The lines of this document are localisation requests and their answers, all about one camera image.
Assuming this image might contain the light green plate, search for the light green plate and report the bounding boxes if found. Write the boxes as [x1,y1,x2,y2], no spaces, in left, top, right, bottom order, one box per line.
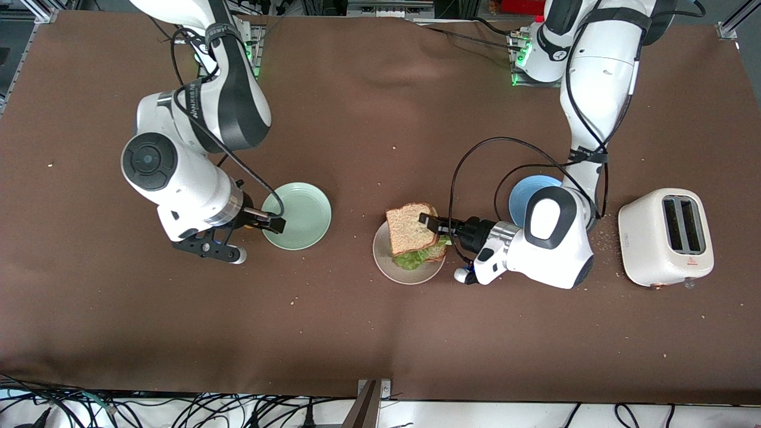
[260,182,332,251]

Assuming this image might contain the grey metal equipment box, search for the grey metal equipment box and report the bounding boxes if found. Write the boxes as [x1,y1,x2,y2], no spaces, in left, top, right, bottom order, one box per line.
[347,0,435,18]

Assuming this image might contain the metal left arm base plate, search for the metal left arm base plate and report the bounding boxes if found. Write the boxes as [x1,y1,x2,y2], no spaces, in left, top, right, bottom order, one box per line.
[508,33,563,89]

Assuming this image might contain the teal floor cable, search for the teal floor cable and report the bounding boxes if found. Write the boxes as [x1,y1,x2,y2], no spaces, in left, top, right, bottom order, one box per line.
[76,389,122,417]

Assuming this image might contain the white two-slot toaster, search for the white two-slot toaster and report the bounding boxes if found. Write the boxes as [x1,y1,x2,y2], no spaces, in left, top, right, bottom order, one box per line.
[618,188,715,290]

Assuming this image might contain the beige plate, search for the beige plate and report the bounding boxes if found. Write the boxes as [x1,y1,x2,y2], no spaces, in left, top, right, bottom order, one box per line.
[372,219,447,285]

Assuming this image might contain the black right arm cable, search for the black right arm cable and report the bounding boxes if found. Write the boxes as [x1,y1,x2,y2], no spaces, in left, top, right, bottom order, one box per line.
[170,24,287,218]

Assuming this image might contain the black cable on cloth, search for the black cable on cloth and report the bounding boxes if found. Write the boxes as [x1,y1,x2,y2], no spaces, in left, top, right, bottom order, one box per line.
[410,18,527,51]

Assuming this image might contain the metal table edge bracket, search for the metal table edge bracket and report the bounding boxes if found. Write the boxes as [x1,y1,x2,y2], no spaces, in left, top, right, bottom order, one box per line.
[356,379,393,428]

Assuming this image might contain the aluminium frame profile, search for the aluminium frame profile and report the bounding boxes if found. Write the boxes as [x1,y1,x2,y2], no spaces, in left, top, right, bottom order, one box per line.
[716,0,761,41]
[0,0,61,115]

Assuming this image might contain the blue plate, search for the blue plate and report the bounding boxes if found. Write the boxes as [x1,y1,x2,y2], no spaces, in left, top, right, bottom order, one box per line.
[508,175,564,228]

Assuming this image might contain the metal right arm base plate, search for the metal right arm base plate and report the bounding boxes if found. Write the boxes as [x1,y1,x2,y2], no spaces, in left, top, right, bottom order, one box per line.
[241,21,263,78]

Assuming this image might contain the brown table cloth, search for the brown table cloth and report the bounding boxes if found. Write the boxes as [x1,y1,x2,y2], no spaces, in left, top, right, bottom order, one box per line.
[0,11,761,406]

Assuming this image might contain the green lettuce leaf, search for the green lettuce leaf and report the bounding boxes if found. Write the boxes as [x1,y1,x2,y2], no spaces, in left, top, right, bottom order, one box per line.
[394,234,454,271]

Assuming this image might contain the red box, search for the red box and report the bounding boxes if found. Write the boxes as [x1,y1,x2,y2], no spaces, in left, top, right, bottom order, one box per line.
[502,0,548,15]

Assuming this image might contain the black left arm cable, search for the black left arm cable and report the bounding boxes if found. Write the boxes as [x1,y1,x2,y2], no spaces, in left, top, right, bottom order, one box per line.
[448,0,706,266]

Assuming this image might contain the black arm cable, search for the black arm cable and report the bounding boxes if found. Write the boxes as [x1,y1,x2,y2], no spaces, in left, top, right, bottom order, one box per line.
[170,24,287,218]
[448,0,706,266]

